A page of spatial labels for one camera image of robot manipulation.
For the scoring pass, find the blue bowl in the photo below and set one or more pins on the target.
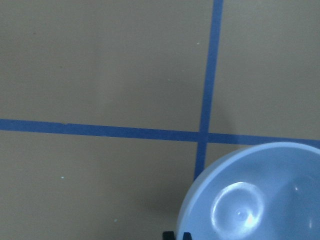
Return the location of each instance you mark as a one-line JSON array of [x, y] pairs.
[[264, 192]]

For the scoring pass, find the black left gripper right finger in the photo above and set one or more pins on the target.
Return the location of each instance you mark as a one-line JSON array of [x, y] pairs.
[[187, 236]]

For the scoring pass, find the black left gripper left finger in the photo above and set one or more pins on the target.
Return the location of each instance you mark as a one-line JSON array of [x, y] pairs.
[[168, 235]]

